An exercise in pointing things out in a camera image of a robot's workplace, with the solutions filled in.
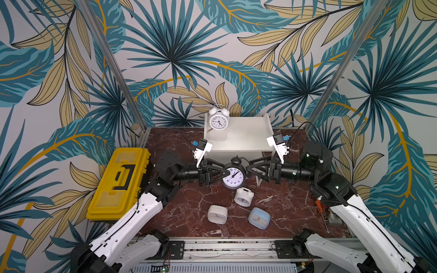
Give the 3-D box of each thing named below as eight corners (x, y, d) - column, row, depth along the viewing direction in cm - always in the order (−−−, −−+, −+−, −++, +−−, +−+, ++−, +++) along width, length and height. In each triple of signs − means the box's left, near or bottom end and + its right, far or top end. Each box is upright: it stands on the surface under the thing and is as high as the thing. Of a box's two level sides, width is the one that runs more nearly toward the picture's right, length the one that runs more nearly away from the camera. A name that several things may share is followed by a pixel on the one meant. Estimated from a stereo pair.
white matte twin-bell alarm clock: (233, 202, 89) (234, 195, 81) (236, 193, 92) (238, 185, 84) (249, 208, 87) (252, 201, 79) (251, 198, 90) (254, 191, 83)
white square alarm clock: (207, 220, 83) (206, 215, 76) (210, 209, 86) (209, 203, 80) (225, 225, 82) (226, 220, 75) (228, 213, 85) (229, 208, 78)
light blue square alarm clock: (246, 222, 83) (249, 217, 76) (249, 211, 86) (252, 205, 79) (264, 230, 81) (269, 226, 74) (267, 219, 84) (272, 213, 77)
